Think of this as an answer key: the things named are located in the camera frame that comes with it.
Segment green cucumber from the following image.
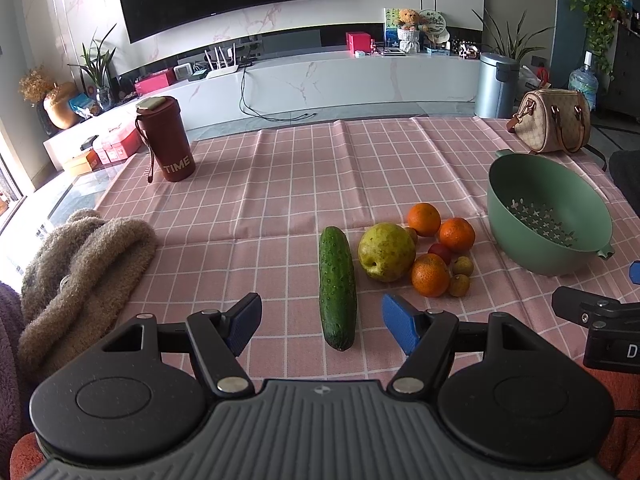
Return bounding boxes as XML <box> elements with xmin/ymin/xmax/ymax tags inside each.
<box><xmin>319</xmin><ymin>226</ymin><xmax>357</xmax><ymax>351</ymax></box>

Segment yellow-green pear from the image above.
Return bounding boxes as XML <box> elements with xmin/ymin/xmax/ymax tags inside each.
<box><xmin>358</xmin><ymin>222</ymin><xmax>416</xmax><ymax>283</ymax></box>

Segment blue water jug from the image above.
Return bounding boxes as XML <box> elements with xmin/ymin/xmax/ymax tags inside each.
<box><xmin>568</xmin><ymin>51</ymin><xmax>599</xmax><ymax>110</ymax></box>

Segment red box on cabinet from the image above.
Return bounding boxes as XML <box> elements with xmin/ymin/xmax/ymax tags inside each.
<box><xmin>346</xmin><ymin>32</ymin><xmax>374</xmax><ymax>56</ymax></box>

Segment beige patterned handbag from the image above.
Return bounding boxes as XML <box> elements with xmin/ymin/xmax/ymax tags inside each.
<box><xmin>506</xmin><ymin>89</ymin><xmax>591</xmax><ymax>154</ymax></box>

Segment beige fuzzy garment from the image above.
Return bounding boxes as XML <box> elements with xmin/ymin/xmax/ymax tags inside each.
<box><xmin>17</xmin><ymin>209</ymin><xmax>158</xmax><ymax>382</ymax></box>

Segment pink box on cabinet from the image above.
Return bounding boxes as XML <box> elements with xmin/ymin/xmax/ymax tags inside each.
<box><xmin>134</xmin><ymin>68</ymin><xmax>176</xmax><ymax>96</ymax></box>

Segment white marble TV cabinet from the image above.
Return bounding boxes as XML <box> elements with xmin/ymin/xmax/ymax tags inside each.
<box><xmin>42</xmin><ymin>49</ymin><xmax>484</xmax><ymax>172</ymax></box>

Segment orange vase dried flowers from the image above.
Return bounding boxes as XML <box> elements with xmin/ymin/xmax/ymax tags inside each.
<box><xmin>18</xmin><ymin>66</ymin><xmax>79</xmax><ymax>130</ymax></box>

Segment dark grey cushion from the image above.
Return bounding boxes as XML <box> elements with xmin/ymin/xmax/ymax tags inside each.
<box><xmin>608</xmin><ymin>150</ymin><xmax>640</xmax><ymax>216</ymax></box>

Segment tall leafy plant right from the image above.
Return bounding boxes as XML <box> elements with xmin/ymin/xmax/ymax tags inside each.
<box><xmin>473</xmin><ymin>9</ymin><xmax>553</xmax><ymax>63</ymax></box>

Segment black power cable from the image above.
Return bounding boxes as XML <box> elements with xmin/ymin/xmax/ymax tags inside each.
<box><xmin>237</xmin><ymin>64</ymin><xmax>319</xmax><ymax>123</ymax></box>

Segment teddy bear in pot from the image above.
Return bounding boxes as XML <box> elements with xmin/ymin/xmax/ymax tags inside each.
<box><xmin>397</xmin><ymin>9</ymin><xmax>428</xmax><ymax>54</ymax></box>

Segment potted green plant left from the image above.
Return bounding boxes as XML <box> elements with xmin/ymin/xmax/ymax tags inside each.
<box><xmin>70</xmin><ymin>25</ymin><xmax>116</xmax><ymax>112</ymax></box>

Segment round decorative plate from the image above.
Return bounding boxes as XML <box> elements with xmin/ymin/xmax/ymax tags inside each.
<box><xmin>419</xmin><ymin>10</ymin><xmax>450</xmax><ymax>46</ymax></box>

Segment small red tomato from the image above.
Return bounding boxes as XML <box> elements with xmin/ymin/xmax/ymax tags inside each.
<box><xmin>427</xmin><ymin>243</ymin><xmax>454</xmax><ymax>266</ymax></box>

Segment orange tangerine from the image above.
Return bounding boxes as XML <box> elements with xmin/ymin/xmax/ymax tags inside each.
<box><xmin>411</xmin><ymin>254</ymin><xmax>450</xmax><ymax>298</ymax></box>
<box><xmin>407</xmin><ymin>203</ymin><xmax>442</xmax><ymax>237</ymax></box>
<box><xmin>437</xmin><ymin>218</ymin><xmax>476</xmax><ymax>254</ymax></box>

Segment dark red TIME tumbler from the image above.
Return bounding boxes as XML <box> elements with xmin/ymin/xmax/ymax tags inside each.
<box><xmin>134</xmin><ymin>96</ymin><xmax>195</xmax><ymax>183</ymax></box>

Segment pink checked tablecloth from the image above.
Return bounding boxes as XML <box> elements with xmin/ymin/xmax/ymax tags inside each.
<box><xmin>98</xmin><ymin>118</ymin><xmax>639</xmax><ymax>382</ymax></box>

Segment grey metal trash bin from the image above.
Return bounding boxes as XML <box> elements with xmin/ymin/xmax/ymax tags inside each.
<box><xmin>475</xmin><ymin>53</ymin><xmax>520</xmax><ymax>118</ymax></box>

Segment white wifi router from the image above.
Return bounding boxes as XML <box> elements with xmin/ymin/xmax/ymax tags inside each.
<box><xmin>204</xmin><ymin>44</ymin><xmax>240</xmax><ymax>79</ymax></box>

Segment red storage boxes low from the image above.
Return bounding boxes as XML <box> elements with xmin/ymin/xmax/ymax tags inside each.
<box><xmin>63</xmin><ymin>126</ymin><xmax>142</xmax><ymax>176</ymax></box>

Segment green colander bowl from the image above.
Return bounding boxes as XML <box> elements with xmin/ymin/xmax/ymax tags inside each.
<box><xmin>487</xmin><ymin>150</ymin><xmax>615</xmax><ymax>276</ymax></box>

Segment hanging ivy plant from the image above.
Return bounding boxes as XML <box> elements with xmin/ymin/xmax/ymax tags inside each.
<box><xmin>551</xmin><ymin>0</ymin><xmax>625</xmax><ymax>84</ymax></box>

